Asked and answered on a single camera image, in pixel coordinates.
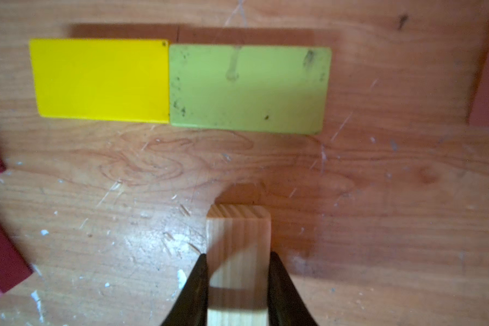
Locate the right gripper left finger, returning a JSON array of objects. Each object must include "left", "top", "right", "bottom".
[{"left": 162, "top": 254, "right": 209, "bottom": 326}]

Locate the yellow block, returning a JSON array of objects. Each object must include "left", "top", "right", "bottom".
[{"left": 29, "top": 39, "right": 170, "bottom": 124}]

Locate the natural wood block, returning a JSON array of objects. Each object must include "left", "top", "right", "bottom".
[{"left": 206, "top": 204, "right": 272, "bottom": 325}]

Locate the green block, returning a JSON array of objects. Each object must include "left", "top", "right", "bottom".
[{"left": 170, "top": 44, "right": 332, "bottom": 134}]

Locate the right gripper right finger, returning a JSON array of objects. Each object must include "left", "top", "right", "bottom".
[{"left": 268, "top": 252, "right": 318, "bottom": 326}]

